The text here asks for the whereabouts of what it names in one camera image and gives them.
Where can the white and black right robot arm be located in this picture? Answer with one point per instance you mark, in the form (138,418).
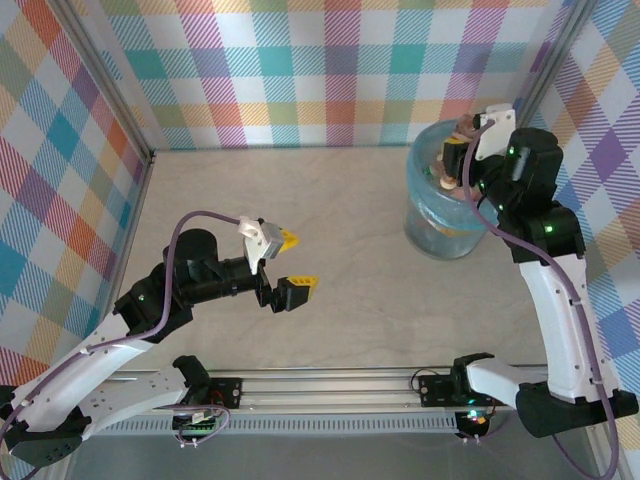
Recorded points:
(560,325)

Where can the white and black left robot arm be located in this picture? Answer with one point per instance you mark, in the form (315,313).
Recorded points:
(75,370)

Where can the bin with blue liner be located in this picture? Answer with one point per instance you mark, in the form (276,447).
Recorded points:
(440,240)

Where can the green controller board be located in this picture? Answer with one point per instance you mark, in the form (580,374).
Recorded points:
(197,427)

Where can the black controller board with light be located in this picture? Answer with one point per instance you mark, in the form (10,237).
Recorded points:
(472,419)

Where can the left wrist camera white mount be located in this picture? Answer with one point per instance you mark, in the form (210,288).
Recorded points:
(255,245)

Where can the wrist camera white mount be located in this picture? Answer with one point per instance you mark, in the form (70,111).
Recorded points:
(497,132)
(255,245)

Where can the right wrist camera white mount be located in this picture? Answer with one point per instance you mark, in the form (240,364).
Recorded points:
(497,132)

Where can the aluminium table side rail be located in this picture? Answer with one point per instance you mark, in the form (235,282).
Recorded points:
(136,210)

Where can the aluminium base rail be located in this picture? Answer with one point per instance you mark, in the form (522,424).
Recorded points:
(325,387)

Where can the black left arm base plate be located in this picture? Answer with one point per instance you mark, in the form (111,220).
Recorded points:
(227,392)

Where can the aluminium frame post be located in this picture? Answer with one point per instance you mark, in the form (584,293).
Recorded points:
(557,50)
(105,85)

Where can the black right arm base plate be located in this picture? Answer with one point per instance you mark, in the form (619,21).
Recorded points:
(432,390)

